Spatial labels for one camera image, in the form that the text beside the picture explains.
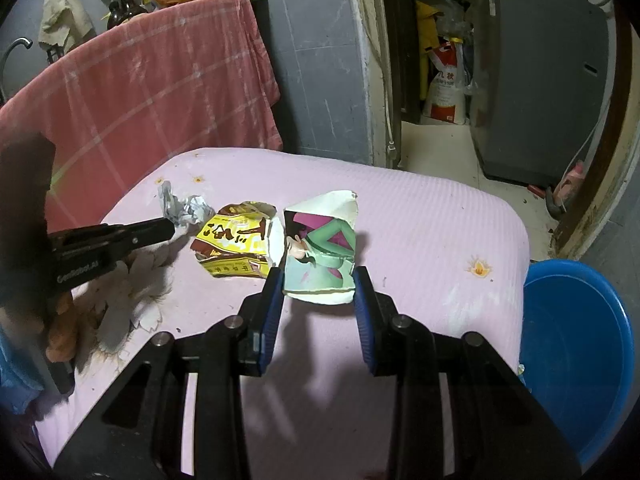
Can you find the blue plastic basin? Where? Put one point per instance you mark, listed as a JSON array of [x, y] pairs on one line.
[[575, 360]]

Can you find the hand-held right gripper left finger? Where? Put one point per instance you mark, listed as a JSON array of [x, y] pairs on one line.
[[270, 320]]

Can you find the person's left hand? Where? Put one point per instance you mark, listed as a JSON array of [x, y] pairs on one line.
[[62, 330]]

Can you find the yellow bag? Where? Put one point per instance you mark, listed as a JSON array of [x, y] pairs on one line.
[[427, 27]]

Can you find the dark glass bottle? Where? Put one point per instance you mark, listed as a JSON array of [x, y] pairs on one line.
[[122, 12]]

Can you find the metal faucet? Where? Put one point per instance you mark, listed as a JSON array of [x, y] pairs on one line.
[[15, 42]]

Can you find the clear plastic bag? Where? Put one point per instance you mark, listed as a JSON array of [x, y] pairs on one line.
[[457, 15]]

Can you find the yellow brown snack packet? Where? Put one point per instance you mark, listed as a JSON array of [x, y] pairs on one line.
[[230, 237]]

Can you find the silver wrapper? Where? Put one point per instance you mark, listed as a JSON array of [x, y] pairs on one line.
[[192, 210]]

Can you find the person's blue clothing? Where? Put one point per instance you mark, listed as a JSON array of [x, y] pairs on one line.
[[17, 375]]

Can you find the pink floral blanket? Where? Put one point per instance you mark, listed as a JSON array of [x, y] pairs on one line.
[[425, 220]]

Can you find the white red sack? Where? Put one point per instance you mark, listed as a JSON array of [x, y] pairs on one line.
[[445, 95]]

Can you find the green illustrated paper card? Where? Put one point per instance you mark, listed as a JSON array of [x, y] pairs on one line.
[[320, 245]]

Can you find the pink plaid cloth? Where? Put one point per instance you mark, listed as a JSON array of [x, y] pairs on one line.
[[150, 85]]

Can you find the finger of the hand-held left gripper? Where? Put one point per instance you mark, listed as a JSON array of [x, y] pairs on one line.
[[140, 234]]

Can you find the beige rag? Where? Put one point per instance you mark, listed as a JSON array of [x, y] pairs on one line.
[[62, 15]]

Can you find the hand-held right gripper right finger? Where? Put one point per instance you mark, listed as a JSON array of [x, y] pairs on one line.
[[364, 325]]

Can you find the grey appliance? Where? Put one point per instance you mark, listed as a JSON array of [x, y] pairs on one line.
[[540, 85]]

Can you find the wooden door frame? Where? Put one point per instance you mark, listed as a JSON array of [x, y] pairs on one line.
[[600, 160]]

